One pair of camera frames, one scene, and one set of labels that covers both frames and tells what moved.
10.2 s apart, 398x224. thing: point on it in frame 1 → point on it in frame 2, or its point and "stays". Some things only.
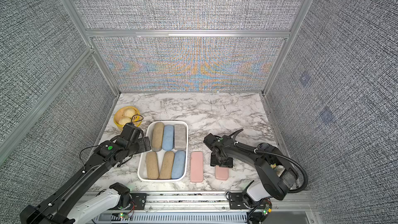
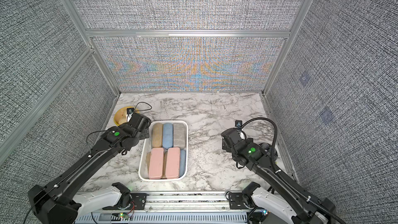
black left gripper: [143, 145] → [146, 133]
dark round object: [264, 146] stays
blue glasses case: [168, 138] stays
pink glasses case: [197, 166] → [156, 166]
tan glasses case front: [157, 136] stays
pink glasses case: [221, 173] → [172, 163]
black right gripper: [226, 163] → [225, 145]
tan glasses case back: [167, 166] stays
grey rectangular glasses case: [180, 137] stays
